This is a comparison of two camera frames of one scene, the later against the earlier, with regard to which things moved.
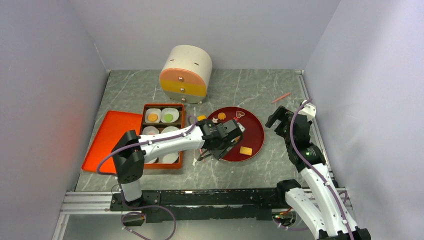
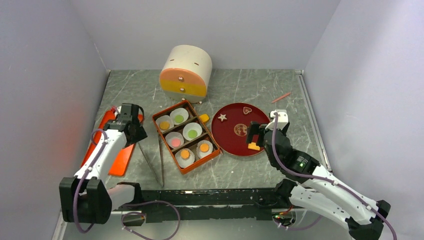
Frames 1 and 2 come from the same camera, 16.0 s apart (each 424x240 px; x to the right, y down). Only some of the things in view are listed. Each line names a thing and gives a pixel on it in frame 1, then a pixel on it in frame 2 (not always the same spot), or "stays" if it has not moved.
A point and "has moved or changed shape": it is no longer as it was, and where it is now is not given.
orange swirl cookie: (221, 115) → (185, 154)
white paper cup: (152, 115) → (164, 123)
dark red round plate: (252, 140) has moved or changed shape
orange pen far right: (281, 97) stays
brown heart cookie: (239, 114) → (246, 109)
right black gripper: (281, 114) → (254, 129)
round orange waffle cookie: (152, 117) → (164, 125)
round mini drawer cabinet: (185, 73) stays
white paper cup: (153, 160) → (184, 157)
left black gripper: (218, 154) → (140, 134)
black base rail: (258, 204) stays
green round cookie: (168, 117) → (179, 119)
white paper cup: (174, 111) → (179, 116)
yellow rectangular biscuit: (246, 150) → (253, 145)
